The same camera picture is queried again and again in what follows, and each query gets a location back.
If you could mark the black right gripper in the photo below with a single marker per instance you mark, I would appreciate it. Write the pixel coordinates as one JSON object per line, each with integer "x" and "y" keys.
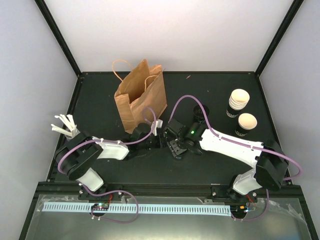
{"x": 175, "y": 150}

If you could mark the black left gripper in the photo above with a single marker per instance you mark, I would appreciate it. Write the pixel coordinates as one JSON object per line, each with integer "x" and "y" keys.
{"x": 162, "y": 141}

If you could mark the brown paper bag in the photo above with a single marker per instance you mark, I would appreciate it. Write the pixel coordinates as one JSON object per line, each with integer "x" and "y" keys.
{"x": 143, "y": 87}

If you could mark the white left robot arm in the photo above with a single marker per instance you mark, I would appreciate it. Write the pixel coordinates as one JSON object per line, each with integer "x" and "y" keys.
{"x": 76, "y": 158}

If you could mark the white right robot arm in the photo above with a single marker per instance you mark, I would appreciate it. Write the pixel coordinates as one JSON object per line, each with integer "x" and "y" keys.
{"x": 266, "y": 160}

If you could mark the single black paper cup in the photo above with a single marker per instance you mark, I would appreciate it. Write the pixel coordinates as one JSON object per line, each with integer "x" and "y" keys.
{"x": 246, "y": 123}

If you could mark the stack of black paper cups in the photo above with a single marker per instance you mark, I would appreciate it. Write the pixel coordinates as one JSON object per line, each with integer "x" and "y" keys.
{"x": 237, "y": 101}

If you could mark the right small circuit board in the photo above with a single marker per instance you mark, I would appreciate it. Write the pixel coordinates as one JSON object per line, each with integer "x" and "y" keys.
{"x": 239, "y": 209}

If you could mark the small circuit board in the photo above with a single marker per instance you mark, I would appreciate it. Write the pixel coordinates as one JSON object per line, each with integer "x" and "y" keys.
{"x": 239, "y": 209}
{"x": 100, "y": 207}

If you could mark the left small circuit board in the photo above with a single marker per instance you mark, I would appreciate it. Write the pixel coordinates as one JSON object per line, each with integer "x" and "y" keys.
{"x": 100, "y": 207}

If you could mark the white wooden stirrers in glass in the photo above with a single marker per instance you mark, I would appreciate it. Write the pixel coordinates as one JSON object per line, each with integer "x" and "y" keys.
{"x": 70, "y": 130}

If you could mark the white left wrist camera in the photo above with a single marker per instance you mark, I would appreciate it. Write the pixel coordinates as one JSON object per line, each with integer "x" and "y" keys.
{"x": 157, "y": 124}

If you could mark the black front aluminium rail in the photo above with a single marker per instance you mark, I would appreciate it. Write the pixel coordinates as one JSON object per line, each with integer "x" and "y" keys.
{"x": 216, "y": 192}

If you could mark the white slotted cable duct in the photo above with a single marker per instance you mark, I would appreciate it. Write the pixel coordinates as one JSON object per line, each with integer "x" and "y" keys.
{"x": 126, "y": 208}

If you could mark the black frame post left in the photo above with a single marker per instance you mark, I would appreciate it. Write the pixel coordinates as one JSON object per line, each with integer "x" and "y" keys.
{"x": 42, "y": 6}

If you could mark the black frame post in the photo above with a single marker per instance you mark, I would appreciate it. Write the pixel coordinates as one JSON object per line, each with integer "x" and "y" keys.
{"x": 287, "y": 20}
{"x": 42, "y": 6}

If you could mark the black frame post right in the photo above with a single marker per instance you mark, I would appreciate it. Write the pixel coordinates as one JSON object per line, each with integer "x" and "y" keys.
{"x": 287, "y": 20}

